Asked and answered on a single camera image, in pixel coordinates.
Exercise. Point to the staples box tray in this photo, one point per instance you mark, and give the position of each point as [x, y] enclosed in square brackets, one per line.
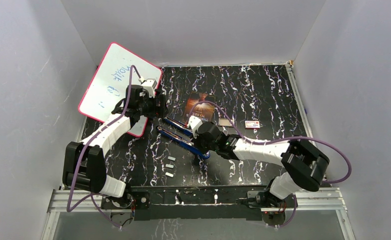
[224, 122]

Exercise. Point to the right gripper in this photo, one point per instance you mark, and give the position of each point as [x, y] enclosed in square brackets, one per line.
[196, 143]

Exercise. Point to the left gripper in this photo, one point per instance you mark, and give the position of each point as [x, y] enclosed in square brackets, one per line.
[160, 112]

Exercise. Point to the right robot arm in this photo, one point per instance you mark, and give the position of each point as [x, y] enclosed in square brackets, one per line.
[304, 163]

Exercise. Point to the red staples box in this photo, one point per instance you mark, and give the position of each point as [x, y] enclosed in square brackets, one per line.
[252, 124]

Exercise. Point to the pink framed whiteboard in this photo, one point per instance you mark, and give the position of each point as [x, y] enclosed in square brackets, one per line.
[111, 79]

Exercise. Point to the blue stapler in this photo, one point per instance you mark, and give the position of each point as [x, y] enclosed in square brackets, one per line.
[187, 144]

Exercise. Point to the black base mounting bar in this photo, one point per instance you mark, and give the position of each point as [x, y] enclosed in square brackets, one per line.
[199, 202]

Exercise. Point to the aluminium frame rail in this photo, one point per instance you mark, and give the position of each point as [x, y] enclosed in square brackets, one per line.
[325, 199]

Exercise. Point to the three days to see book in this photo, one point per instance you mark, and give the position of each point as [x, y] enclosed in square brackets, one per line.
[204, 111]

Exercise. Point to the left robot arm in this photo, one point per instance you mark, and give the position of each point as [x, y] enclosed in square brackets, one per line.
[84, 163]

